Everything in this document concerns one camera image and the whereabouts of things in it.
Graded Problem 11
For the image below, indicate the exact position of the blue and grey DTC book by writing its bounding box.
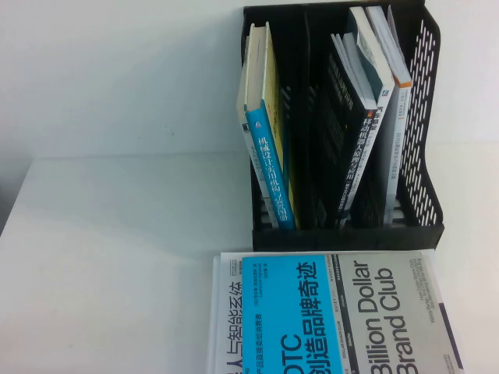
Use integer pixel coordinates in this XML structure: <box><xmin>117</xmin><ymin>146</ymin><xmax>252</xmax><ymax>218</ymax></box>
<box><xmin>240</xmin><ymin>251</ymin><xmax>465</xmax><ymax>374</ymax></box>

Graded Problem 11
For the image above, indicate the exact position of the blue spine yellow cover book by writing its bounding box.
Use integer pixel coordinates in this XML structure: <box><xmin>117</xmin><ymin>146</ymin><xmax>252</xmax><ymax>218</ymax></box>
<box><xmin>244</xmin><ymin>21</ymin><xmax>301</xmax><ymax>231</ymax></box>

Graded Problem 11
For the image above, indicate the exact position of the black mobile robot book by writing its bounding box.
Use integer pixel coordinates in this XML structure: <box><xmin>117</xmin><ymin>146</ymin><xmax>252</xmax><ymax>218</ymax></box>
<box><xmin>311</xmin><ymin>33</ymin><xmax>385</xmax><ymax>225</ymax></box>

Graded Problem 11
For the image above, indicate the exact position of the black plastic mesh book stand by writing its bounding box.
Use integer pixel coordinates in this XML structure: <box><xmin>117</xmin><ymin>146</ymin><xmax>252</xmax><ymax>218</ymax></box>
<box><xmin>242</xmin><ymin>0</ymin><xmax>446</xmax><ymax>252</ymax></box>

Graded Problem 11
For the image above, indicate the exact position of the white book with orange band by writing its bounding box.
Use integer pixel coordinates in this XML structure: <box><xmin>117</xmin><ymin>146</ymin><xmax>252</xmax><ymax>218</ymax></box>
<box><xmin>365</xmin><ymin>4</ymin><xmax>413</xmax><ymax>226</ymax></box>

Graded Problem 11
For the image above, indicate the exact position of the white spine teal cover book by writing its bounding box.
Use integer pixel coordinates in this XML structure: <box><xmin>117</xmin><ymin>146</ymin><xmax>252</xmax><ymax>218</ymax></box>
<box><xmin>348</xmin><ymin>5</ymin><xmax>401</xmax><ymax>129</ymax></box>

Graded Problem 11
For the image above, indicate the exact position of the white magazine with suited man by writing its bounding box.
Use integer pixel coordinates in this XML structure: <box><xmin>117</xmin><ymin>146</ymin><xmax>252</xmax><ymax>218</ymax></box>
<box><xmin>218</xmin><ymin>251</ymin><xmax>467</xmax><ymax>374</ymax></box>

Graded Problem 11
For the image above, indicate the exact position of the thin white magazine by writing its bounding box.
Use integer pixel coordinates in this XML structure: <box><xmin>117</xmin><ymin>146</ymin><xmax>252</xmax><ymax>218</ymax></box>
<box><xmin>206</xmin><ymin>255</ymin><xmax>222</xmax><ymax>374</ymax></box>

